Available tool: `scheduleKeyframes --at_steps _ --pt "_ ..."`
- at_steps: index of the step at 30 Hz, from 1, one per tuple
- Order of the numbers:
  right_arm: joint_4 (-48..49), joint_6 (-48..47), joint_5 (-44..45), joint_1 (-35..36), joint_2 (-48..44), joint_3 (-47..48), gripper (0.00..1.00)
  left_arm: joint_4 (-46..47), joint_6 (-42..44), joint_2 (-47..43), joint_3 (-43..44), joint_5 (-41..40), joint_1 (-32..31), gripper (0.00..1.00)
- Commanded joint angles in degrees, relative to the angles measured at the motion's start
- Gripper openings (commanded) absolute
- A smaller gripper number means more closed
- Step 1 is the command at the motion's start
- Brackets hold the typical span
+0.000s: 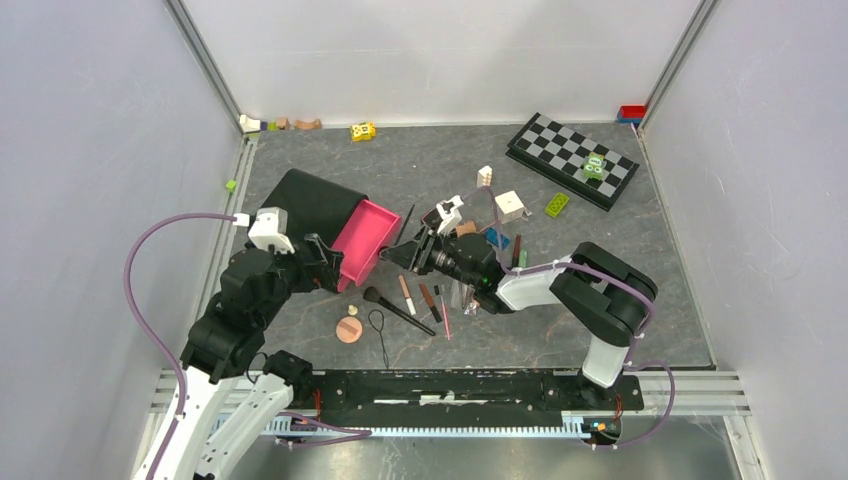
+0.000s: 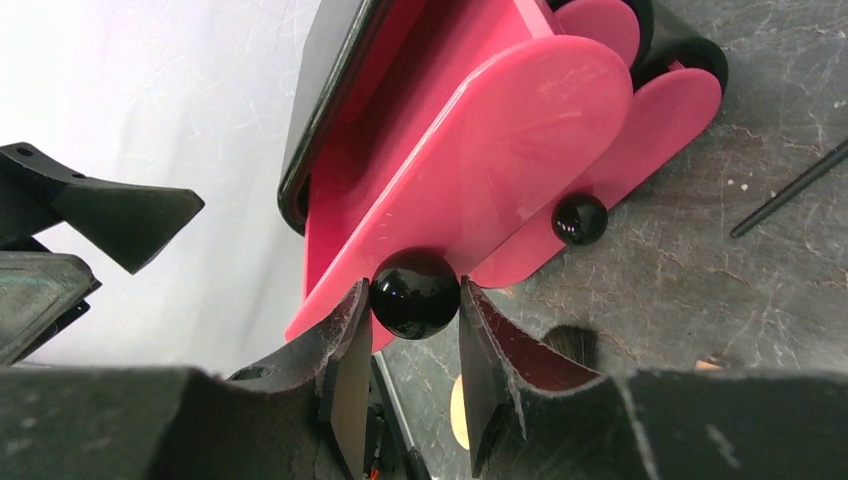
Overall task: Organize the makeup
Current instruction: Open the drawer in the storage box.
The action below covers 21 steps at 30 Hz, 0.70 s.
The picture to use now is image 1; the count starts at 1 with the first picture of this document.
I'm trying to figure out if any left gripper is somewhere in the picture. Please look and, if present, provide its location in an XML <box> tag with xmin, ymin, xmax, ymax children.
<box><xmin>255</xmin><ymin>230</ymin><xmax>343</xmax><ymax>325</ymax></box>

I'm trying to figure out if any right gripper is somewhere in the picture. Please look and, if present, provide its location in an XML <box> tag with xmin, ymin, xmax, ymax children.
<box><xmin>381</xmin><ymin>224</ymin><xmax>479</xmax><ymax>289</ymax></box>

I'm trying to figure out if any black makeup brush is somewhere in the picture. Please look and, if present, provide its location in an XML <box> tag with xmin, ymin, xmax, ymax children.
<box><xmin>363</xmin><ymin>286</ymin><xmax>436</xmax><ymax>337</ymax></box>

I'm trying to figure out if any black makeup organizer box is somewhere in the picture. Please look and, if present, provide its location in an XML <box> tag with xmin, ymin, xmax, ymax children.
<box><xmin>261</xmin><ymin>168</ymin><xmax>368</xmax><ymax>251</ymax></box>

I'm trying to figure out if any pink top drawer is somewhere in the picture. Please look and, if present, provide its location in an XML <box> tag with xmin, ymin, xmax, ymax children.
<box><xmin>332</xmin><ymin>199</ymin><xmax>401</xmax><ymax>292</ymax></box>

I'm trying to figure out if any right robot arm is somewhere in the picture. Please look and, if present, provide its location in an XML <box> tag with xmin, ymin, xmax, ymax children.
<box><xmin>380</xmin><ymin>229</ymin><xmax>659</xmax><ymax>408</ymax></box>

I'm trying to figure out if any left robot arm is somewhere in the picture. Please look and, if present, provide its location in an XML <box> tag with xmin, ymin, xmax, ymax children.
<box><xmin>135</xmin><ymin>245</ymin><xmax>321</xmax><ymax>479</ymax></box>

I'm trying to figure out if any white concealer pen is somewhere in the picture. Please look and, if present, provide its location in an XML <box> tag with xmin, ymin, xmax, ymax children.
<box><xmin>398</xmin><ymin>275</ymin><xmax>417</xmax><ymax>316</ymax></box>

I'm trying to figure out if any foundation bottle beige cap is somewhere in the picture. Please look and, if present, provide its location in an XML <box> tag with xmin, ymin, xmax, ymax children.
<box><xmin>455</xmin><ymin>221</ymin><xmax>478</xmax><ymax>237</ymax></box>

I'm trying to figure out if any clear plastic bag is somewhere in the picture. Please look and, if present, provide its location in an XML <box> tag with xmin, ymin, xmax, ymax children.
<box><xmin>449</xmin><ymin>280</ymin><xmax>479</xmax><ymax>316</ymax></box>

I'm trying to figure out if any blue lego brick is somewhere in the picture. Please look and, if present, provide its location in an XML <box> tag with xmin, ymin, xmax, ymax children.
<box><xmin>487</xmin><ymin>229</ymin><xmax>510</xmax><ymax>250</ymax></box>

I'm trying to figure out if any round wooden disc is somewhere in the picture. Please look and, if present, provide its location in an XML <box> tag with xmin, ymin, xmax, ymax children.
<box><xmin>335</xmin><ymin>316</ymin><xmax>363</xmax><ymax>344</ymax></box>

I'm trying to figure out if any dark brown lipstick pen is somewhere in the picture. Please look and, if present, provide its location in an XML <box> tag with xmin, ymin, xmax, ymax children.
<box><xmin>511</xmin><ymin>234</ymin><xmax>522</xmax><ymax>268</ymax></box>

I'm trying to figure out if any white cube box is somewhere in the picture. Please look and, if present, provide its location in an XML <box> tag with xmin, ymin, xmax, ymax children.
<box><xmin>495</xmin><ymin>190</ymin><xmax>527</xmax><ymax>224</ymax></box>

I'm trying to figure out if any white stacked block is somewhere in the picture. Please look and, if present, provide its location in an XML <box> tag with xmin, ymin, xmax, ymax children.
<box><xmin>476</xmin><ymin>165</ymin><xmax>493</xmax><ymax>188</ymax></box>

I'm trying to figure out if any green lego brick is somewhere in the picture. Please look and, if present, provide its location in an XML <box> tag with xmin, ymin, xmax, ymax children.
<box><xmin>544</xmin><ymin>193</ymin><xmax>570</xmax><ymax>218</ymax></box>

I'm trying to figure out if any yellow toy block face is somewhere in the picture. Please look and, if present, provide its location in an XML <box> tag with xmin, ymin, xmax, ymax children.
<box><xmin>350</xmin><ymin>122</ymin><xmax>376</xmax><ymax>142</ymax></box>

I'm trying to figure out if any wooden arch block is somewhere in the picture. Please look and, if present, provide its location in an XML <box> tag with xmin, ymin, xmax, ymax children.
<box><xmin>293</xmin><ymin>119</ymin><xmax>322</xmax><ymax>130</ymax></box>

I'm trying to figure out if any white corner block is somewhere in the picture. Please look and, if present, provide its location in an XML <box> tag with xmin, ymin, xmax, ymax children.
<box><xmin>239</xmin><ymin>114</ymin><xmax>262</xmax><ymax>134</ymax></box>

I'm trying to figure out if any chessboard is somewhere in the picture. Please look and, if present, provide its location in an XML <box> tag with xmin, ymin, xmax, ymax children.
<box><xmin>506</xmin><ymin>113</ymin><xmax>639</xmax><ymax>211</ymax></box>

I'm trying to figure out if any green toy monster block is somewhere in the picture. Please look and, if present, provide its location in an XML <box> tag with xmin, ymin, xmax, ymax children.
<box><xmin>582</xmin><ymin>152</ymin><xmax>606</xmax><ymax>180</ymax></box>

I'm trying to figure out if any red blue bricks stack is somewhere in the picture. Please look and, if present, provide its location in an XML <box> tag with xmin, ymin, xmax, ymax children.
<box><xmin>616</xmin><ymin>105</ymin><xmax>647</xmax><ymax>125</ymax></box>

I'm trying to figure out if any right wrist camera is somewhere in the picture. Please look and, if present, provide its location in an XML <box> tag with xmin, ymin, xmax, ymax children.
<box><xmin>435</xmin><ymin>195</ymin><xmax>464</xmax><ymax>236</ymax></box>

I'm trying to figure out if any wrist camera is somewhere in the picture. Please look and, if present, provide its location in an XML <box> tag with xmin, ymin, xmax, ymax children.
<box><xmin>234</xmin><ymin>207</ymin><xmax>295</xmax><ymax>255</ymax></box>
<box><xmin>435</xmin><ymin>195</ymin><xmax>464</xmax><ymax>236</ymax></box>

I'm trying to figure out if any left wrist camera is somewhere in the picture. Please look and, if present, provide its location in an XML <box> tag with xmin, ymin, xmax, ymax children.
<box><xmin>234</xmin><ymin>207</ymin><xmax>295</xmax><ymax>255</ymax></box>

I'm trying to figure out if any black wire loop tool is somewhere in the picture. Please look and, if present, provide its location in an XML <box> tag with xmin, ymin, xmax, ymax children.
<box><xmin>367</xmin><ymin>309</ymin><xmax>390</xmax><ymax>370</ymax></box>

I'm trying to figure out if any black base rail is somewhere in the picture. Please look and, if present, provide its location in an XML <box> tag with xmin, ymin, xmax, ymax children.
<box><xmin>289</xmin><ymin>368</ymin><xmax>645</xmax><ymax>428</ymax></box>

